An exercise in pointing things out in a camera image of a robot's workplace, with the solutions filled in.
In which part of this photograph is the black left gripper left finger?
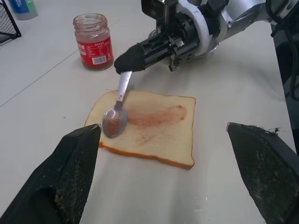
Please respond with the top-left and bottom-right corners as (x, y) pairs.
(0, 124), (102, 224)

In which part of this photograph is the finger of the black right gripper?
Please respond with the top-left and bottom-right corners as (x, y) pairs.
(136, 34), (169, 51)
(113, 45), (173, 75)

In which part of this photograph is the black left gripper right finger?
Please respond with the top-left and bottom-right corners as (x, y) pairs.
(225, 122), (299, 224)

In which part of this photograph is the metal spoon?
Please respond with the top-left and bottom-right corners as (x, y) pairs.
(101, 70), (133, 139)

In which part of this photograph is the glass jam jar red label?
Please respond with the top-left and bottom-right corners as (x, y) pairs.
(72, 14), (114, 71)

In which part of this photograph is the white bread slice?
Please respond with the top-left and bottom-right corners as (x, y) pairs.
(84, 90), (197, 171)

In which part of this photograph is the plastic bottle blue green label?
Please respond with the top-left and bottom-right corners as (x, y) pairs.
(8, 0), (39, 21)

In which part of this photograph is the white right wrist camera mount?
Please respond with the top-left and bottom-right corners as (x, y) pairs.
(141, 0), (220, 57)

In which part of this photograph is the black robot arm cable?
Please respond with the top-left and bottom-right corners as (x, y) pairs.
(265, 0), (299, 101)

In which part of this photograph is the black wire mesh basket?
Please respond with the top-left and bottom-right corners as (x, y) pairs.
(0, 0), (22, 46)

